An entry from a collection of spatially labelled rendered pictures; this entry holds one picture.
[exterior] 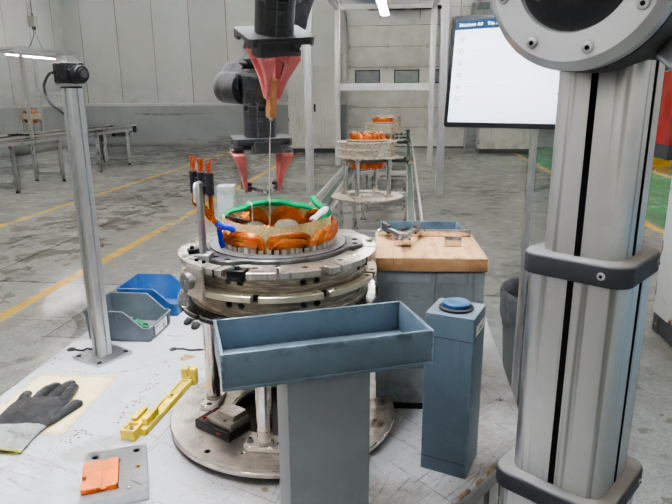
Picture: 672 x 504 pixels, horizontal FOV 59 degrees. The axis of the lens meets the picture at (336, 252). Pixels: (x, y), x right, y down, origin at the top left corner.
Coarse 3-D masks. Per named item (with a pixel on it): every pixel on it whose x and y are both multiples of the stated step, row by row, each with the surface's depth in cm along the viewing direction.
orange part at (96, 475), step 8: (88, 464) 88; (96, 464) 88; (104, 464) 88; (112, 464) 88; (88, 472) 86; (96, 472) 86; (104, 472) 86; (112, 472) 86; (88, 480) 84; (96, 480) 84; (104, 480) 84; (112, 480) 84; (80, 488) 82; (88, 488) 82; (96, 488) 82; (104, 488) 83; (112, 488) 83
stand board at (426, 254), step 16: (384, 240) 112; (416, 240) 112; (432, 240) 112; (464, 240) 112; (384, 256) 101; (400, 256) 101; (416, 256) 101; (432, 256) 101; (448, 256) 101; (464, 256) 101; (480, 256) 101
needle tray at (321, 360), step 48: (240, 336) 74; (288, 336) 76; (336, 336) 78; (384, 336) 68; (432, 336) 69; (240, 384) 64; (288, 384) 68; (336, 384) 69; (288, 432) 69; (336, 432) 71; (288, 480) 72; (336, 480) 72
